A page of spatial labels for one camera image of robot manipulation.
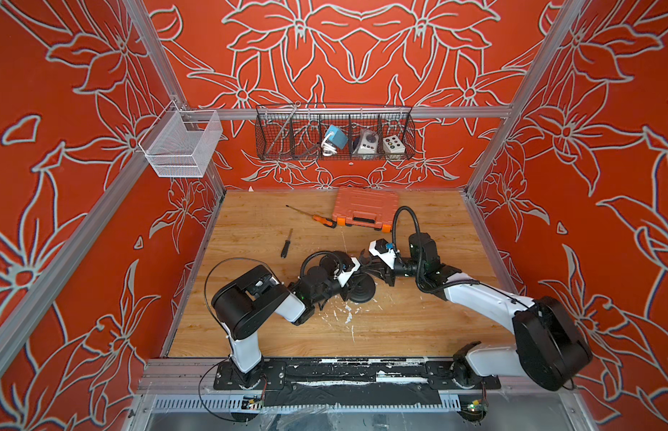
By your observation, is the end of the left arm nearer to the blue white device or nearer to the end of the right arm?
the end of the right arm

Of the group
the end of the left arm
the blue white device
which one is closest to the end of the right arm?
the end of the left arm

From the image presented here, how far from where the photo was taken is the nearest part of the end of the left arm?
2.41ft

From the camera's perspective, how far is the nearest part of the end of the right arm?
2.29ft
